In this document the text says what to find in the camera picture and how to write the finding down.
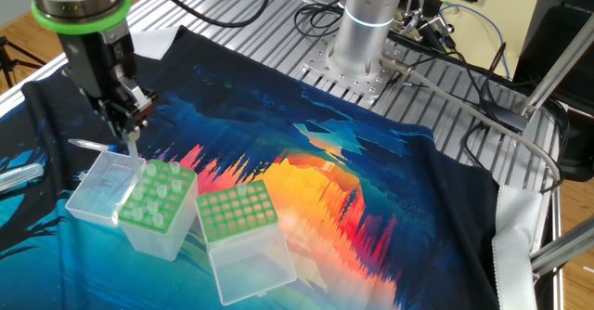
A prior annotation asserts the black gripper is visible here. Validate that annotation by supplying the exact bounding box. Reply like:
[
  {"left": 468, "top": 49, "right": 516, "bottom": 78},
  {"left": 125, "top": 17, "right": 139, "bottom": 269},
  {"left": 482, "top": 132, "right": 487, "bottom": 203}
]
[{"left": 58, "top": 21, "right": 158, "bottom": 139}]

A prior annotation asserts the clear box green tip rack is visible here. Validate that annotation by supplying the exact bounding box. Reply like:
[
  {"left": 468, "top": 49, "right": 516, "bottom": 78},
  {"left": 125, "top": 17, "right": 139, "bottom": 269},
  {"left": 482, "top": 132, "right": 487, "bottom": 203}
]
[
  {"left": 195, "top": 179, "right": 298, "bottom": 306},
  {"left": 64, "top": 151, "right": 200, "bottom": 262}
]

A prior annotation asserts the slim blue-capped conical tube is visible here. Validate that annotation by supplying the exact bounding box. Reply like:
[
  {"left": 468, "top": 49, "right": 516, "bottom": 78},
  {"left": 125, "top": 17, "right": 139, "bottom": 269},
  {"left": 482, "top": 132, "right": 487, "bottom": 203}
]
[{"left": 68, "top": 137, "right": 119, "bottom": 155}]

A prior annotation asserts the black tripod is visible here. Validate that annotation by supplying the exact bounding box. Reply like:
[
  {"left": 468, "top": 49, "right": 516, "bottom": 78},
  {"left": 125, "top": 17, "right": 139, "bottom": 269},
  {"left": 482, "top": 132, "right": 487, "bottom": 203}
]
[{"left": 0, "top": 35, "right": 47, "bottom": 91}]

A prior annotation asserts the printed sunset landscape cloth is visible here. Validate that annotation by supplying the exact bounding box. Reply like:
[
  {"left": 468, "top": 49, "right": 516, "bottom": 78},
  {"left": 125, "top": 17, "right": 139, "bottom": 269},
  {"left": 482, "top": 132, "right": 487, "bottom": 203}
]
[{"left": 0, "top": 24, "right": 544, "bottom": 310}]

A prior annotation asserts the silver metal clamp stand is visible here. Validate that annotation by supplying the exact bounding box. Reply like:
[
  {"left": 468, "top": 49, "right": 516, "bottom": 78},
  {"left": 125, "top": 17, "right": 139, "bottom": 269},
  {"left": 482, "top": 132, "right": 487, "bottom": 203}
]
[{"left": 394, "top": 0, "right": 458, "bottom": 42}]

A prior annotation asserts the black office chair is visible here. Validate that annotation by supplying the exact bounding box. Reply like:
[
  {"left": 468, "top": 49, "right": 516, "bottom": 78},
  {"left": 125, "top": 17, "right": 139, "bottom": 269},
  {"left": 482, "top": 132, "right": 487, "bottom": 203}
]
[{"left": 512, "top": 0, "right": 594, "bottom": 116}]

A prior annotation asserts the green flange adapter ring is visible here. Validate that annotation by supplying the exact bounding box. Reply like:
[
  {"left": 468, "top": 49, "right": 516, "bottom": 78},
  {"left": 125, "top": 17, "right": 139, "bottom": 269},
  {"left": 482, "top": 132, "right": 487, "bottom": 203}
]
[{"left": 31, "top": 0, "right": 133, "bottom": 36}]

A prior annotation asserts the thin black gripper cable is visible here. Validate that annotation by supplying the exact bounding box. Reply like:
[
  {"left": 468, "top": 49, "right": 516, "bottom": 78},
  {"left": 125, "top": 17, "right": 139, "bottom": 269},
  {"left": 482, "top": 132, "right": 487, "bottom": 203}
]
[{"left": 293, "top": 0, "right": 349, "bottom": 40}]

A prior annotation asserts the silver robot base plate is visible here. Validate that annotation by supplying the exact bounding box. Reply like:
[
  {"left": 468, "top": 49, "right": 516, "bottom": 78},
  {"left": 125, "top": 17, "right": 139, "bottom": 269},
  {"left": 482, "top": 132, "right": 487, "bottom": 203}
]
[{"left": 301, "top": 35, "right": 409, "bottom": 100}]

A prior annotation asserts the grey cable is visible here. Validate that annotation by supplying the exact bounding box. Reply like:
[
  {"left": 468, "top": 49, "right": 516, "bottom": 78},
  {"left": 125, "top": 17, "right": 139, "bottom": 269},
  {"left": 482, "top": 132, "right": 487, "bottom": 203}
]
[{"left": 379, "top": 54, "right": 563, "bottom": 186}]

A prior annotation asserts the blue cable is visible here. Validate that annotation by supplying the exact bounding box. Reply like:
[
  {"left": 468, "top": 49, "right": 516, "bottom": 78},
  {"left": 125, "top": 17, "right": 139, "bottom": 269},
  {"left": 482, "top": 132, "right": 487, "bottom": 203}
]
[{"left": 438, "top": 2, "right": 511, "bottom": 80}]

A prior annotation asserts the black cable with adapter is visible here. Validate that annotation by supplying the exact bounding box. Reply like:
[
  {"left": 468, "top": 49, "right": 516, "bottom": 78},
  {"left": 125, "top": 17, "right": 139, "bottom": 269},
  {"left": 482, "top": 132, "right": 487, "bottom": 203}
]
[{"left": 389, "top": 31, "right": 570, "bottom": 195}]

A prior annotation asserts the slanted aluminium frame post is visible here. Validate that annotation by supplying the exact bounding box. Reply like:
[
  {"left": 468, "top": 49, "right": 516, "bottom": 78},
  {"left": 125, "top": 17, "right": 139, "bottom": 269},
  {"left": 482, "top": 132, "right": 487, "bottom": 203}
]
[{"left": 517, "top": 15, "right": 594, "bottom": 120}]

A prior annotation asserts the aluminium frame beam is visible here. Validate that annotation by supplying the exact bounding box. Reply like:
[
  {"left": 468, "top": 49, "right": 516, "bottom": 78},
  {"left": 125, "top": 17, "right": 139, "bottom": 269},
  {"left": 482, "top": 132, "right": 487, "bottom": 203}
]
[{"left": 530, "top": 215, "right": 594, "bottom": 277}]

